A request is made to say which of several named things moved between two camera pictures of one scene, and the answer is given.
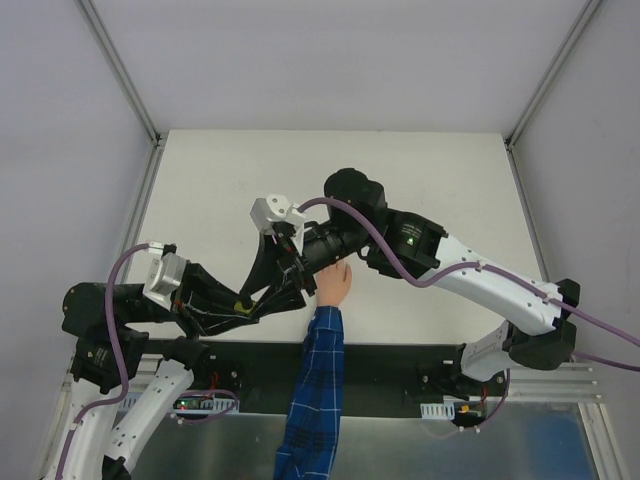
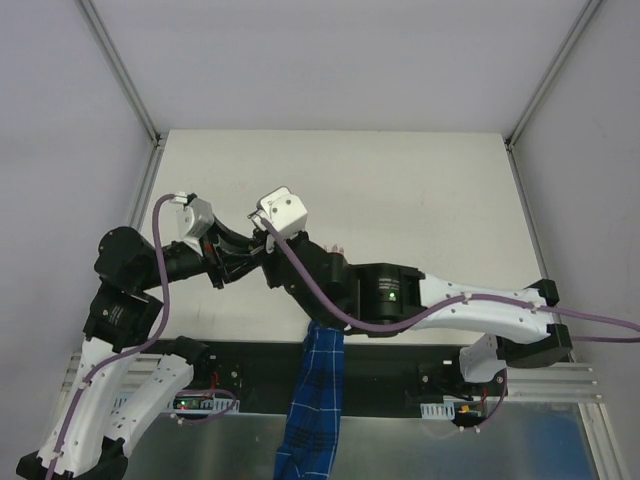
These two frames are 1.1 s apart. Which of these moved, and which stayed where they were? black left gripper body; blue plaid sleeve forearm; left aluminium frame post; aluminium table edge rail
Moved: black left gripper body
Stayed: left aluminium frame post; blue plaid sleeve forearm; aluminium table edge rail
